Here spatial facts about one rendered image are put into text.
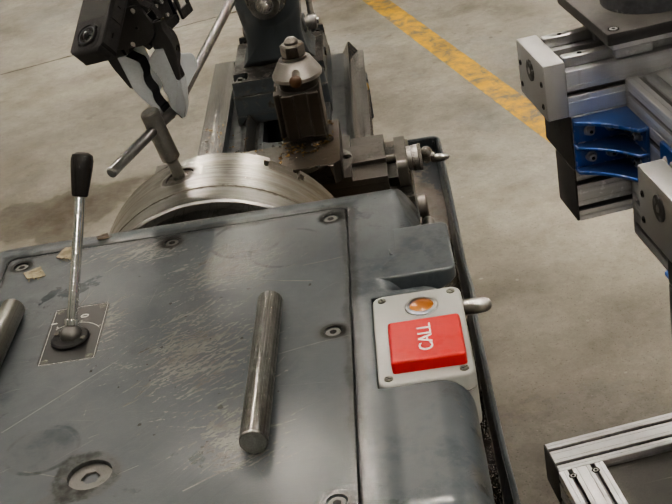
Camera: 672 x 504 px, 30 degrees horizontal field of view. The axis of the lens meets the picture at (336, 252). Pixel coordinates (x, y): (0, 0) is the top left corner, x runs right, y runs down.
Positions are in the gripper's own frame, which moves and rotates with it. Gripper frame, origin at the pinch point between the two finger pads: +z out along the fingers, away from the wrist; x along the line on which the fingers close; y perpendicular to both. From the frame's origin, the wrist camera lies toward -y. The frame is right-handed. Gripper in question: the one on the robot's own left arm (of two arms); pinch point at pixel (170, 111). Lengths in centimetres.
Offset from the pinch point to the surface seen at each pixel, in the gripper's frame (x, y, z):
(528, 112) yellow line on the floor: 76, 268, 141
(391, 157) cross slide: 7, 54, 38
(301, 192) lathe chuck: -12.1, 0.5, 12.9
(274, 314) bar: -29.1, -33.9, 5.1
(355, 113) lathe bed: 32, 90, 47
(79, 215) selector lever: -11.8, -31.8, -5.5
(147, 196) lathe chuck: 3.1, -6.5, 7.1
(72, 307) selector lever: -10.7, -36.7, 1.0
